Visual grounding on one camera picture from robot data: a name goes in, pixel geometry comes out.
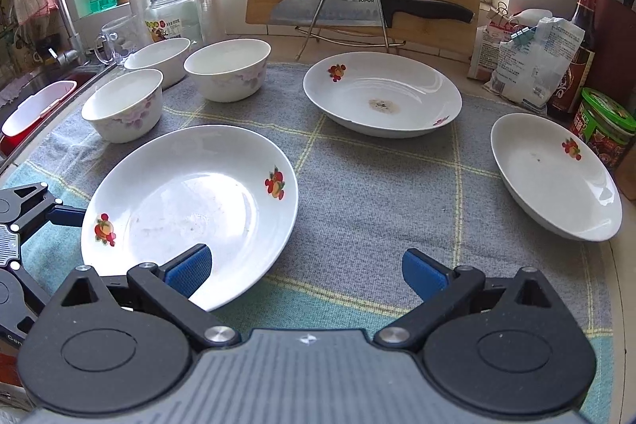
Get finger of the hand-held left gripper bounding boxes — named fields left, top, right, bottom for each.
left=12, top=261, right=55, bottom=318
left=0, top=182, right=87, bottom=233

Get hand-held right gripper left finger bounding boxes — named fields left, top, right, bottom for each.
left=50, top=244, right=242, bottom=349

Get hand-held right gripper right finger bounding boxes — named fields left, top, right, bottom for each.
left=372, top=248, right=567, bottom=350

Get white plate two fruit prints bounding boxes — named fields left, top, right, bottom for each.
left=81, top=125, right=299, bottom=312

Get white bowl with pink flowers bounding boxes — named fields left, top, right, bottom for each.
left=124, top=37, right=192, bottom=89
left=184, top=39, right=272, bottom=103
left=82, top=69, right=164, bottom=143

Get white plate one fruit print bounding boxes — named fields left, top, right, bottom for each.
left=490, top=113, right=623, bottom=242

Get grey and teal checked mat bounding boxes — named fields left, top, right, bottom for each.
left=0, top=61, right=617, bottom=424

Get white plastic container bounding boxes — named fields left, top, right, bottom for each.
left=0, top=80, right=78, bottom=137

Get steel sink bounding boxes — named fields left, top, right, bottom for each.
left=0, top=56, right=115, bottom=176

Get clear glass mug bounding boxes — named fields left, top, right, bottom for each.
left=94, top=17, right=140, bottom=66

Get metal faucet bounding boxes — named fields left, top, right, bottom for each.
left=42, top=0, right=83, bottom=67

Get clear jar with dark lid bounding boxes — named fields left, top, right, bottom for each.
left=144, top=0, right=202, bottom=45

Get red print seasoning packet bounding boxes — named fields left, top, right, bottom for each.
left=469, top=9, right=527, bottom=82

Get green lid sauce jar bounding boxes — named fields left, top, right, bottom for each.
left=570, top=87, right=636, bottom=169

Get white seasoning packet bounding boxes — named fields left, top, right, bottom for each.
left=489, top=17, right=586, bottom=114

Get dark soy sauce bottle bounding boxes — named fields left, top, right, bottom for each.
left=547, top=0, right=604, bottom=122

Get green binder clip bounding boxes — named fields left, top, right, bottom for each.
left=507, top=25, right=535, bottom=45

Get dark red knife block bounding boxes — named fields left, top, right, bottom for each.
left=593, top=0, right=636, bottom=107

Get black-handled kitchen knife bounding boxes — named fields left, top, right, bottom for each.
left=268, top=0, right=475, bottom=27

